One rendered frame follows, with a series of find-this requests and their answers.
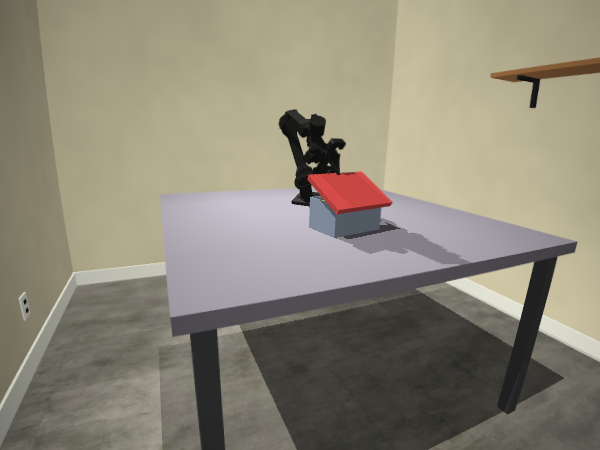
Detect red rectangular slab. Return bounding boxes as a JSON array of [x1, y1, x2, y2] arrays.
[[307, 172, 392, 214]]

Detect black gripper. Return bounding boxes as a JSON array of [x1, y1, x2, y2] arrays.
[[310, 138, 346, 175]]

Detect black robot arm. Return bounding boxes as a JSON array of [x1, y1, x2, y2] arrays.
[[279, 109, 326, 201]]

